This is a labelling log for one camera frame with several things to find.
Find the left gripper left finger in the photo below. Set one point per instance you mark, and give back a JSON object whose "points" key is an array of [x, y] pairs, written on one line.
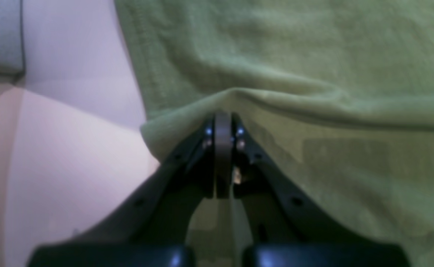
{"points": [[149, 228]]}

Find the green t-shirt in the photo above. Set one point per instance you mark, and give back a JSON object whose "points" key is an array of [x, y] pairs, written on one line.
{"points": [[339, 93]]}

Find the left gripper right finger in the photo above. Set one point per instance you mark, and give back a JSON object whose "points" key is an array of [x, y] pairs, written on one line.
{"points": [[287, 228]]}

